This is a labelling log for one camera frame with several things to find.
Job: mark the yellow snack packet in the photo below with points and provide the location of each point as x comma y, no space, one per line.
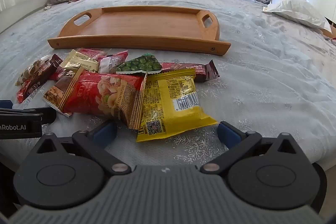
168,100

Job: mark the white pillow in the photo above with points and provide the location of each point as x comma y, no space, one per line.
294,10

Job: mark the red and gold nut packet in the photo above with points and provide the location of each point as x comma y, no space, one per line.
105,95

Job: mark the wooden bedside board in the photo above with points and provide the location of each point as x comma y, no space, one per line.
331,27

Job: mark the red packet with gold print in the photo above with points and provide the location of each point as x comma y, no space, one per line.
90,52

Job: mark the light blue snowflake bedspread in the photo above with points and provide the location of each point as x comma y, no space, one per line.
262,69

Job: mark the red and brown wafer bar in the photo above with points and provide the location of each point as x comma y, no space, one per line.
36,79
183,66

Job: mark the red and white packet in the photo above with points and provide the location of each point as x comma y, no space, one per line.
334,41

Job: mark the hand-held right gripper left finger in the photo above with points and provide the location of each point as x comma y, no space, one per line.
103,133

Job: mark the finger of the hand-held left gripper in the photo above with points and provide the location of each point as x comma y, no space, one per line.
5,104
48,116

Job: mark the white nut packet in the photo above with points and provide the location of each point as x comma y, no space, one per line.
25,74

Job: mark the pink clear-window snack packet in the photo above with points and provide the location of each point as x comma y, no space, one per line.
111,61

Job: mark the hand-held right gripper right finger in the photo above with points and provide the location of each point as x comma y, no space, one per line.
229,134

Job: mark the green pea packet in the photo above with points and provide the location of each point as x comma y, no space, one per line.
136,65

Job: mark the small round trinket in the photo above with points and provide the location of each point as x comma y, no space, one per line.
48,5

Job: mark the gold snack packet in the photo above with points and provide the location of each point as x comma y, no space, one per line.
76,60

